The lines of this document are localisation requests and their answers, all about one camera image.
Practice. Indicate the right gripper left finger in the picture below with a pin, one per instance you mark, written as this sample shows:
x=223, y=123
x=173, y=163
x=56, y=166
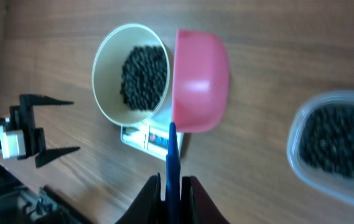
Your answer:
x=144, y=208

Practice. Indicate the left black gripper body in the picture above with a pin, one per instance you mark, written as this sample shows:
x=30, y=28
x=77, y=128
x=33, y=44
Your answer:
x=22, y=119

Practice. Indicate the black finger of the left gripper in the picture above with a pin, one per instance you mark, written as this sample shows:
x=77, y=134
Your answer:
x=49, y=100
x=49, y=155

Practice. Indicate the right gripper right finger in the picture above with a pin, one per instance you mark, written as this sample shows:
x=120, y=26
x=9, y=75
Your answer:
x=196, y=204

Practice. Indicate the pink scoop blue handle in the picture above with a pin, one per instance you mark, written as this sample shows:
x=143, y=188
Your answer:
x=199, y=94

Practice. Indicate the white digital kitchen scale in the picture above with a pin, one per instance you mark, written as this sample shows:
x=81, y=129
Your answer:
x=149, y=133

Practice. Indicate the white paper bowl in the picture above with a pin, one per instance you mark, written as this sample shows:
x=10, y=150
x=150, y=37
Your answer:
x=106, y=75

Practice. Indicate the black beans in bowl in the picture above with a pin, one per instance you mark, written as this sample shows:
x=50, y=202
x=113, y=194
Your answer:
x=144, y=74

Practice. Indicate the clear plastic bean container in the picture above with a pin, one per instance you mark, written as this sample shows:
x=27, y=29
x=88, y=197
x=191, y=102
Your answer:
x=330, y=184

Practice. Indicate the black beans in container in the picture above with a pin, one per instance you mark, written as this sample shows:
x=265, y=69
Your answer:
x=327, y=141

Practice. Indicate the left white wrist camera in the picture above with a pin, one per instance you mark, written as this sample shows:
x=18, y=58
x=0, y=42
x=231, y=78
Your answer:
x=12, y=143

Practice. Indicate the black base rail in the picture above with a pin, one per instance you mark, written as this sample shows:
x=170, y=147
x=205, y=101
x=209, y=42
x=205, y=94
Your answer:
x=18, y=204

